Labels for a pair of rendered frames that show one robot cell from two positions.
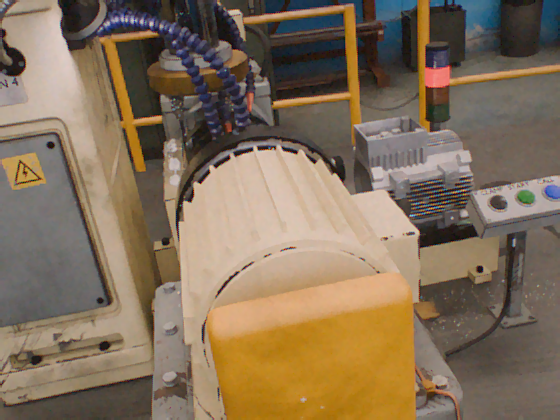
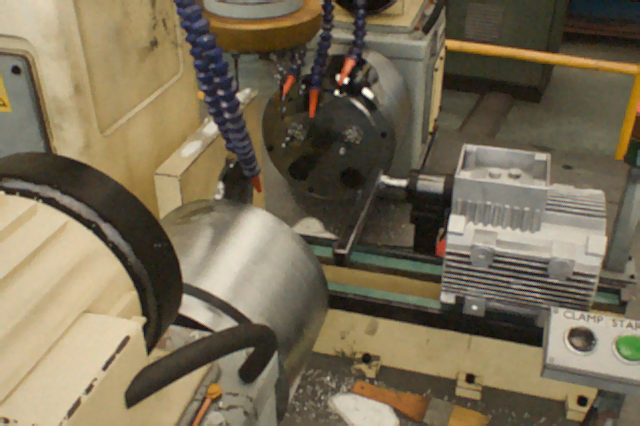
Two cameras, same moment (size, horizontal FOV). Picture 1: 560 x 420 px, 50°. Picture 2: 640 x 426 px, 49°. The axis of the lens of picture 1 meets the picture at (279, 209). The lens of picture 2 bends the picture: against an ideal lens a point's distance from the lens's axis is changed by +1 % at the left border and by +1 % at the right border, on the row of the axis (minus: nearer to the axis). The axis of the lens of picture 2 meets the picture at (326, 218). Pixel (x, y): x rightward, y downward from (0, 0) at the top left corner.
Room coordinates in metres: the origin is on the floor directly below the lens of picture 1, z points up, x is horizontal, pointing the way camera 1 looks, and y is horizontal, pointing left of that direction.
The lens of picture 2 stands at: (0.25, -0.33, 1.60)
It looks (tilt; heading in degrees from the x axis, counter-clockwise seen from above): 33 degrees down; 22
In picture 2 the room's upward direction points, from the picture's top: straight up
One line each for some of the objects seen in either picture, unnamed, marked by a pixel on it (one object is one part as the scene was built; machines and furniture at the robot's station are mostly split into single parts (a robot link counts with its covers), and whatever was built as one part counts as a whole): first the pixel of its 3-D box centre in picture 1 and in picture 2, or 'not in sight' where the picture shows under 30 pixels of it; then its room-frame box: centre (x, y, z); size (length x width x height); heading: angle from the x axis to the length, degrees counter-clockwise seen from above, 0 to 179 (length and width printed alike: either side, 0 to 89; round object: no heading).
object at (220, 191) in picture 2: not in sight; (234, 204); (1.07, 0.16, 1.02); 0.15 x 0.02 x 0.15; 6
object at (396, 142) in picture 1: (389, 144); (500, 187); (1.12, -0.24, 1.11); 0.12 x 0.11 x 0.07; 96
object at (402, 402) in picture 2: (387, 314); (418, 407); (0.96, -0.19, 0.80); 0.21 x 0.05 x 0.01; 88
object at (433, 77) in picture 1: (437, 75); not in sight; (1.44, -0.43, 1.14); 0.06 x 0.06 x 0.04
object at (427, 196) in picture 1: (409, 182); (519, 247); (1.12, -0.28, 1.02); 0.20 x 0.19 x 0.19; 96
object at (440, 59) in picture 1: (437, 56); not in sight; (1.44, -0.43, 1.19); 0.06 x 0.06 x 0.04
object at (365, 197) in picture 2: not in sight; (361, 213); (1.12, -0.04, 1.01); 0.26 x 0.04 x 0.03; 6
